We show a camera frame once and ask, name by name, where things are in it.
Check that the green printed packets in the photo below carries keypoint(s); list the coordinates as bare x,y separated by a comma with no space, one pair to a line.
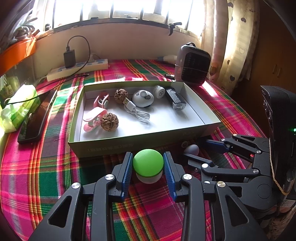
8,89

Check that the grey desktop fan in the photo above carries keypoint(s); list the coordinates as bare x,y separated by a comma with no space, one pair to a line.
192,64

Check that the white tube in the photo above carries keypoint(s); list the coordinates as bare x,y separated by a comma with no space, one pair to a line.
168,58

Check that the black grey bike light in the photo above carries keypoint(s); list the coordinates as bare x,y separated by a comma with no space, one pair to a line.
174,97

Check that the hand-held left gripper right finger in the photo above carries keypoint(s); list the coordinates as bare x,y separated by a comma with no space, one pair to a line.
170,178

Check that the green white mushroom knob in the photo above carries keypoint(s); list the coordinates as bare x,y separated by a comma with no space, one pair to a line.
148,162

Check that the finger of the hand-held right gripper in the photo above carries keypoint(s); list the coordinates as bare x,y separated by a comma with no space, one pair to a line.
198,160
215,146

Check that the green tissue pack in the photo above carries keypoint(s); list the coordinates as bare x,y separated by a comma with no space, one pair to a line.
18,106

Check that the pink plastic clip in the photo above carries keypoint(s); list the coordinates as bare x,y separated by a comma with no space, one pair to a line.
101,99
92,115

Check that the orange plastic tray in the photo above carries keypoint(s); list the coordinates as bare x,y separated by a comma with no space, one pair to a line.
13,55

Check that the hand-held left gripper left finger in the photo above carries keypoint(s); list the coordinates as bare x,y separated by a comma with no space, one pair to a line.
123,178

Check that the white round device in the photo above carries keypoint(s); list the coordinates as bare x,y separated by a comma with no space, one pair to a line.
138,99

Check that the heart print curtain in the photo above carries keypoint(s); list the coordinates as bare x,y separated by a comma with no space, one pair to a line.
235,46

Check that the white round cap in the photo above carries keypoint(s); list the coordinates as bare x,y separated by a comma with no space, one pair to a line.
159,91

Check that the barred window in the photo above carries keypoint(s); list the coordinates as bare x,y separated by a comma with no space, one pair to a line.
104,20

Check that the grey egg-shaped toy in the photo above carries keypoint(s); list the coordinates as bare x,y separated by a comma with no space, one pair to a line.
193,149

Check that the wooden cabinet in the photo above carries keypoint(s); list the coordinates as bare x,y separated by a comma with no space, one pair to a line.
277,64

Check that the black charger adapter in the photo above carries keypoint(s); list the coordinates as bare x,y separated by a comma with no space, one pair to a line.
69,59

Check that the green white cardboard box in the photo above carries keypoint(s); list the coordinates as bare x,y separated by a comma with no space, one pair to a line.
161,129

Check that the white power strip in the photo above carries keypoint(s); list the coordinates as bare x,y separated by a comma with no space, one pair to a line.
57,73

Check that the black window hook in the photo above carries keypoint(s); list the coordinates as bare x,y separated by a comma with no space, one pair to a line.
171,29

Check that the brown walnut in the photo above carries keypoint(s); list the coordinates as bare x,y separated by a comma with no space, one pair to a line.
109,122
120,95

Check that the black smartphone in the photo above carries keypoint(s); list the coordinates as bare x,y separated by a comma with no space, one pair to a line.
34,120

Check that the white plug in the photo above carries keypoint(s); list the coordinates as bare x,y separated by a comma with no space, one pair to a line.
93,58

